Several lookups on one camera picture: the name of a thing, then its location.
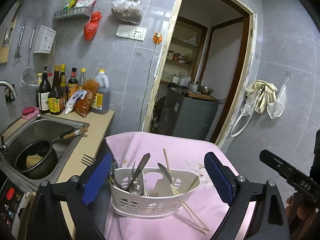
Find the steel fork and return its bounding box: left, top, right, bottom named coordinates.
left=80, top=153, right=118, bottom=181

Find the pink floral tablecloth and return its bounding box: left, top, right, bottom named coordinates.
left=103, top=131, right=257, bottom=240

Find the wooden chopstick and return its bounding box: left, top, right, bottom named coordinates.
left=171, top=178, right=210, bottom=235
left=163, top=148, right=211, bottom=233

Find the orange wall hook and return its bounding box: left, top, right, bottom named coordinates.
left=152, top=33, right=163, bottom=44

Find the yellow cap clear bottle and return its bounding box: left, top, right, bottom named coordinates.
left=77, top=68, right=86, bottom=90

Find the hanging mesh strainer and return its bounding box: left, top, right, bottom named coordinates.
left=20, top=27, right=37, bottom=95

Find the chrome faucet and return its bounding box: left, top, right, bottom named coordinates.
left=0, top=80, right=18, bottom=99

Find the wooden cutting board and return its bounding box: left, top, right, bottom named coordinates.
left=1, top=0, right=25, bottom=64

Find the large steel spoon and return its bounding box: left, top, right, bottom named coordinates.
left=128, top=162, right=144, bottom=196

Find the small steel spoon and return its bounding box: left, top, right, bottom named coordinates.
left=157, top=163, right=175, bottom=194

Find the wooden door frame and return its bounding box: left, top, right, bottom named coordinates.
left=139, top=0, right=263, bottom=148

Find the white wall socket panel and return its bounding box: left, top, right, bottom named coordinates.
left=116, top=24, right=147, bottom=41

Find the induction cooktop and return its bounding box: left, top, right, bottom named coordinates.
left=1, top=178, right=32, bottom=239

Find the red cap sauce bottle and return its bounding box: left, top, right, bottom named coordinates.
left=68, top=67, right=78, bottom=99

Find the white salt packet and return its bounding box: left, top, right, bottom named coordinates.
left=65, top=89, right=87, bottom=115

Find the person's right hand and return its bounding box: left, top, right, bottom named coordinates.
left=285, top=192, right=319, bottom=231

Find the grey wall shelf rack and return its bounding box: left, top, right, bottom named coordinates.
left=53, top=6, right=94, bottom=21

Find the orange spice bag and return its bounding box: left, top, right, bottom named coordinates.
left=74, top=79, right=99, bottom=118

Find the pump top sauce bottle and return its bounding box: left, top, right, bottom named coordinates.
left=37, top=66, right=52, bottom=113

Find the black saucepan wooden handle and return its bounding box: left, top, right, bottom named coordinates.
left=15, top=126, right=88, bottom=180

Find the dark grey cabinet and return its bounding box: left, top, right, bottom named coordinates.
left=156, top=88, right=219, bottom=140

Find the steel bowl on cabinet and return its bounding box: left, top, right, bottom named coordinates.
left=200, top=85, right=214, bottom=95

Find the stainless steel sink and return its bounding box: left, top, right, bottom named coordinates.
left=1, top=114, right=89, bottom=185

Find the white mesh bag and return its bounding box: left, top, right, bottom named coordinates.
left=267, top=77, right=289, bottom=119

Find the dark soy sauce bottle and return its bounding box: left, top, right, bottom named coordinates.
left=48, top=65, right=63, bottom=115

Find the hanging steel peeler tool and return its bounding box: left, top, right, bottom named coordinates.
left=14, top=26, right=25, bottom=59

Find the clear bag of dried goods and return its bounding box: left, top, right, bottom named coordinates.
left=111, top=0, right=142, bottom=24

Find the white wall box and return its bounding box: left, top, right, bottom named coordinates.
left=33, top=25, right=56, bottom=54

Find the white plastic utensil caddy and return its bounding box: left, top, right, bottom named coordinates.
left=111, top=168, right=200, bottom=219

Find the large dark oil jug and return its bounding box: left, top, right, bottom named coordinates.
left=91, top=69, right=111, bottom=114

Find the ornate handle steel spoon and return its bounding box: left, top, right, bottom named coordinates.
left=127, top=153, right=150, bottom=192

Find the red plastic bag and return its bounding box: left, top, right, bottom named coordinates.
left=83, top=11, right=102, bottom=41

